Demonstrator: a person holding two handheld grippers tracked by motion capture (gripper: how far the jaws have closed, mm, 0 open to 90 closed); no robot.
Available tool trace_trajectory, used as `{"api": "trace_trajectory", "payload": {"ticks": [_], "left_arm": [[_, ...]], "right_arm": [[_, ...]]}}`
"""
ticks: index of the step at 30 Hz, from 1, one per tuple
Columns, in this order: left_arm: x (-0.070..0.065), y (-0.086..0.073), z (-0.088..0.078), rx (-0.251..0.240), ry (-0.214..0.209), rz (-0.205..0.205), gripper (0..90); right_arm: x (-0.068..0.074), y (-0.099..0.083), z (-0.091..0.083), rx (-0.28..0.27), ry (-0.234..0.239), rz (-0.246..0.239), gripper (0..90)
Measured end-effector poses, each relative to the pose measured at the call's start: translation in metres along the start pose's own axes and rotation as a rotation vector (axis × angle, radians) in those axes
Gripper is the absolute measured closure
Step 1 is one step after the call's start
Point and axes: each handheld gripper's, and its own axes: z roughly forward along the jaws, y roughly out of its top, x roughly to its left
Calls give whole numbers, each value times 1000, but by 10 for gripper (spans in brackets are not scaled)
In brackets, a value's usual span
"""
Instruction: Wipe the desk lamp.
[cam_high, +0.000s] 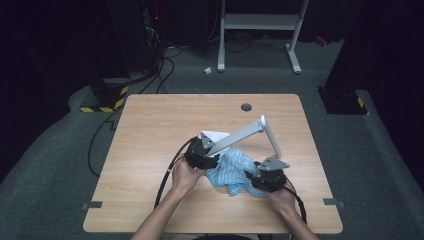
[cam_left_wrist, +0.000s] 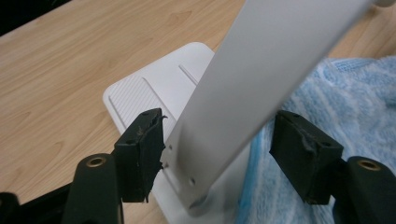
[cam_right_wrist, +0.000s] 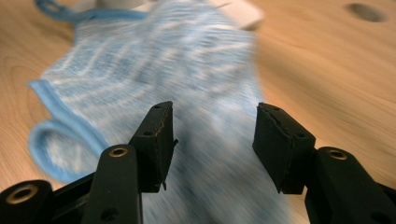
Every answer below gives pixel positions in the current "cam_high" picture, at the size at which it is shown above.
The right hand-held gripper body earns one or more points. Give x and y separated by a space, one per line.
271 181

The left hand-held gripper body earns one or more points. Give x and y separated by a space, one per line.
196 156

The light blue microfibre cloth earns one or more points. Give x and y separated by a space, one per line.
230 173

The white folding desk lamp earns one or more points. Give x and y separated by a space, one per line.
240 135

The person's left hand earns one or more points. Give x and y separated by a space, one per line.
186 176

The person's right hand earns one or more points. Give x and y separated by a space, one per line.
283 201

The grey table grommet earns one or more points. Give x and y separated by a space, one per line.
246 107

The grey tape piece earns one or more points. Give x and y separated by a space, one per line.
92 205
333 202

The crumpled white paper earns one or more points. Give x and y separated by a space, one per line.
207 70

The yellow-black striped stand base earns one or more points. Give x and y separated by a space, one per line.
343 101
106 96

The black equipment rack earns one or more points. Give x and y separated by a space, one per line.
133 33

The small red object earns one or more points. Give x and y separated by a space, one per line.
321 41

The white metal stand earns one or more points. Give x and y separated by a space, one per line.
258 21

